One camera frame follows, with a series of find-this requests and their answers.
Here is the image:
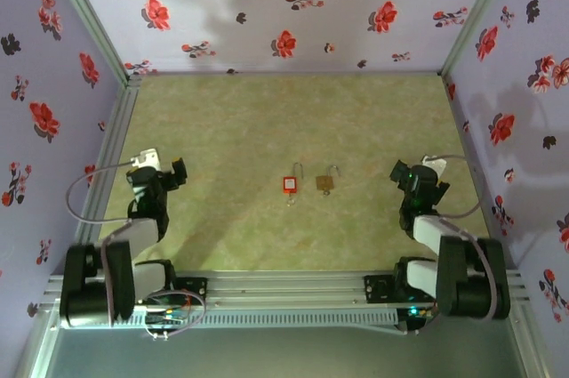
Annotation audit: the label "red padlock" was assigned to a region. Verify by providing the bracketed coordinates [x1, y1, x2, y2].
[281, 163, 306, 196]

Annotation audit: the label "brass padlock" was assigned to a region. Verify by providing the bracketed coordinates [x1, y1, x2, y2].
[315, 165, 341, 192]

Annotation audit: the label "controller board with green light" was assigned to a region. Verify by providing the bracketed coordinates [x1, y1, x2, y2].
[399, 304, 441, 335]

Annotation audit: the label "grey right camera cable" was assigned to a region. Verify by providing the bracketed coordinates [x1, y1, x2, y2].
[427, 154, 500, 322]

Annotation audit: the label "grey camera cable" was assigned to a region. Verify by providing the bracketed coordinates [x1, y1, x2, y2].
[427, 154, 500, 322]
[65, 161, 137, 263]

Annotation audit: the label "aluminium side rail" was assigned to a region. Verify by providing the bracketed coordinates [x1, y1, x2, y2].
[73, 75, 143, 245]

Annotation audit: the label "grey left camera cable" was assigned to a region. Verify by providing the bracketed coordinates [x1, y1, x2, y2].
[65, 161, 137, 263]

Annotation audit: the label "controller board with wires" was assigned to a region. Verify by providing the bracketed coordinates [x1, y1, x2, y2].
[145, 305, 193, 328]

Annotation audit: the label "grey wire loop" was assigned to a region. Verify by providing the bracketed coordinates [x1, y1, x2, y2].
[141, 289, 208, 342]

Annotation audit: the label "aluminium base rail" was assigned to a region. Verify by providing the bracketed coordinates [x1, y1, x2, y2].
[44, 269, 531, 330]

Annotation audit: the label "aluminium corner post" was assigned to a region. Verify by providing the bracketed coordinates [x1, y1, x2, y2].
[437, 0, 522, 77]
[42, 0, 143, 85]

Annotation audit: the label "vented aluminium cable duct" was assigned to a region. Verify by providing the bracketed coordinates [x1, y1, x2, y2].
[132, 309, 400, 330]

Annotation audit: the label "grey metal base plate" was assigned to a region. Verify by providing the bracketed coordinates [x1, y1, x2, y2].
[17, 306, 552, 378]

